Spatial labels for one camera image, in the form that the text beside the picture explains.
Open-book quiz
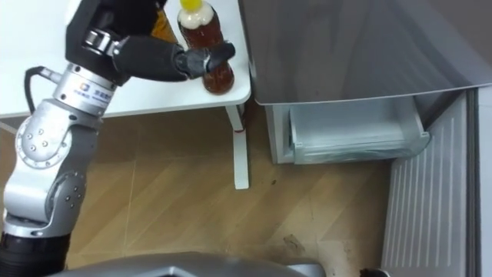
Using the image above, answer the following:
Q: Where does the amber drink bottle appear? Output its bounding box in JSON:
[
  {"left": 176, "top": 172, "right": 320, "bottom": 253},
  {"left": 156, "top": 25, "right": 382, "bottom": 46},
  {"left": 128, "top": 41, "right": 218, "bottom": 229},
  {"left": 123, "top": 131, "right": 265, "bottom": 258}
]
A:
[{"left": 150, "top": 8, "right": 179, "bottom": 45}]

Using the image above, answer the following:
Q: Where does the white desk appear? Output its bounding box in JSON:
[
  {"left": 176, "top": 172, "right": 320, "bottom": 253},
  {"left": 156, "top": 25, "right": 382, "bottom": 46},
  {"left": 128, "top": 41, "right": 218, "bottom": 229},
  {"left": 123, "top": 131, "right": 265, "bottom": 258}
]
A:
[{"left": 0, "top": 0, "right": 253, "bottom": 191}]

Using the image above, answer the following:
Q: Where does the brown tea bottle yellow cap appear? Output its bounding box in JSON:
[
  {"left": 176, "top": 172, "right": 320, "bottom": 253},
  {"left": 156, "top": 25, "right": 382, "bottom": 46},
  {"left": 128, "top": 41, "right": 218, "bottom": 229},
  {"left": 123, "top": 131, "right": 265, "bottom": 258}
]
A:
[{"left": 177, "top": 0, "right": 236, "bottom": 96}]

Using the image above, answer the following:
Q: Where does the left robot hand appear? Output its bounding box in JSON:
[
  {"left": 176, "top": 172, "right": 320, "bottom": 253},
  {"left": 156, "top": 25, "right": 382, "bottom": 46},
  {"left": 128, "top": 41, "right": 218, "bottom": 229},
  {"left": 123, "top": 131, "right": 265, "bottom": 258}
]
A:
[{"left": 64, "top": 0, "right": 237, "bottom": 87}]

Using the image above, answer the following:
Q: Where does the clear fridge drawer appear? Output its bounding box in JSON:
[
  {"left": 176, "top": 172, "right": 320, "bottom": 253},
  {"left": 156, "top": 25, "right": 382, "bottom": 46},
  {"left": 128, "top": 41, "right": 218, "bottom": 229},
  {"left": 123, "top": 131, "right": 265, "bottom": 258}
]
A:
[{"left": 288, "top": 95, "right": 431, "bottom": 165}]

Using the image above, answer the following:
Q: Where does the open fridge door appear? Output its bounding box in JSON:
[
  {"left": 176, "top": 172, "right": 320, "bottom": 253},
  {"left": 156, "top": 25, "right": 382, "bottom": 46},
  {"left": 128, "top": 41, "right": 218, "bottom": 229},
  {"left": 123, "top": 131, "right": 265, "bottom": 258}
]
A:
[{"left": 380, "top": 85, "right": 492, "bottom": 277}]

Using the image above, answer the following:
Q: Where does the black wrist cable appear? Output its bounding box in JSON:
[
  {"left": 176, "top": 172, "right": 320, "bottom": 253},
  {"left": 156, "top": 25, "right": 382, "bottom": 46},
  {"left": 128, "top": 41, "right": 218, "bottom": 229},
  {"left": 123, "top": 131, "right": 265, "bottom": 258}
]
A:
[{"left": 23, "top": 65, "right": 53, "bottom": 115}]

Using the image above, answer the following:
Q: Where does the grey fridge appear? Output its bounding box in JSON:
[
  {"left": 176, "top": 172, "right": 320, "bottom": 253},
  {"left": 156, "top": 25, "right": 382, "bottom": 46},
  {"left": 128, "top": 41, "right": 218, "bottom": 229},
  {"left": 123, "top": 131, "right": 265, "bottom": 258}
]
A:
[{"left": 237, "top": 0, "right": 492, "bottom": 166}]

